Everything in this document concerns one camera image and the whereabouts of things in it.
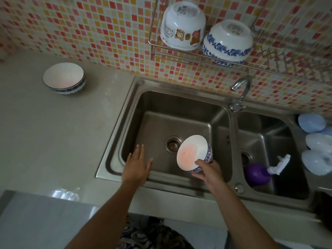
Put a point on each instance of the person's left hand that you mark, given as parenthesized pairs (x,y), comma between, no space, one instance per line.
(136,167)

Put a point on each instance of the person's left forearm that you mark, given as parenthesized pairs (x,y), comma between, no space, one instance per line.
(103,217)

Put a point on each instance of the blue rimmed white bowl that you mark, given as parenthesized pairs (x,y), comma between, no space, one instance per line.
(64,77)

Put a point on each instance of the blue plastic lid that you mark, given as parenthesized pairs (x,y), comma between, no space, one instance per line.
(311,122)

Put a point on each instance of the small sink drain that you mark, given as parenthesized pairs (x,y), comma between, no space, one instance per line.
(245,157)

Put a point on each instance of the sink drain strainer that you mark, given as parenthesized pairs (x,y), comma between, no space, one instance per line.
(173,144)

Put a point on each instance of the person's right forearm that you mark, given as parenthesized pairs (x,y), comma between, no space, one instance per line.
(241,217)

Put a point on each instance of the person's left thumb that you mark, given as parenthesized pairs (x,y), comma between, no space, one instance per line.
(149,167)

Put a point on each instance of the blue patterned white bowl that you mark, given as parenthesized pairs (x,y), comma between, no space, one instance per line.
(193,152)

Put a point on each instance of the person's patterned clothing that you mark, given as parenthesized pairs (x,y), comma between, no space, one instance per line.
(153,235)

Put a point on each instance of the purple spray bottle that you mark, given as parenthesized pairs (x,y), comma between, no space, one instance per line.
(259,173)

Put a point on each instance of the chrome faucet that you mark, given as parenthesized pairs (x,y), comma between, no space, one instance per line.
(240,93)

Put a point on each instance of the white bowl with cartoon print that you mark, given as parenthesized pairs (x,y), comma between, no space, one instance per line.
(182,23)

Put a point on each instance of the round sink hole cap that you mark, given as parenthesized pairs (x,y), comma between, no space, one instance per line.
(239,188)

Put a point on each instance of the person's right thumb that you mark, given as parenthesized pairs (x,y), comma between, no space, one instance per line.
(201,162)

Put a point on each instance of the person's right hand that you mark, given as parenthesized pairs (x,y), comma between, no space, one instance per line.
(210,173)

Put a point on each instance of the stainless steel double sink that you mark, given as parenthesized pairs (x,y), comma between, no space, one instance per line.
(160,121)

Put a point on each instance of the white bowl with blue flowers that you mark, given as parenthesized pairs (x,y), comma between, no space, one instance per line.
(227,42)

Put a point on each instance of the white plastic lid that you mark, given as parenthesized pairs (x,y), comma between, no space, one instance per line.
(316,162)
(320,142)

